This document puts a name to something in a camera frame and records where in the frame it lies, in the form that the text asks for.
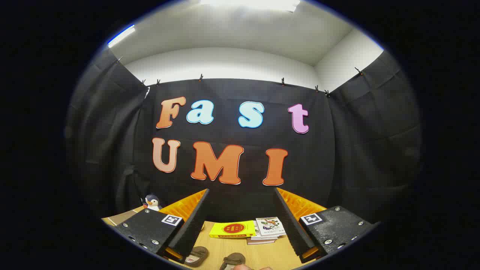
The ceiling light panel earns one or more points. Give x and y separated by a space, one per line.
120 36

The white illustrated book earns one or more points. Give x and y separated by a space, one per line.
270 225

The plush penguin toy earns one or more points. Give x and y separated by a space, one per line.
152 203

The brown fuzzy shoe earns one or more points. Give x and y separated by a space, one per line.
232 259
197 255

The brown book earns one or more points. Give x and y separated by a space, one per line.
258 242

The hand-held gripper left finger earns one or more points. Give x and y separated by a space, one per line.
193 225

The yellow book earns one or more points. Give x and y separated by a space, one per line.
232 228

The row of small black clips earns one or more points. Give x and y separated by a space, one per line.
201 77

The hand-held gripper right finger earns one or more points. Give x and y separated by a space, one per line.
290 225

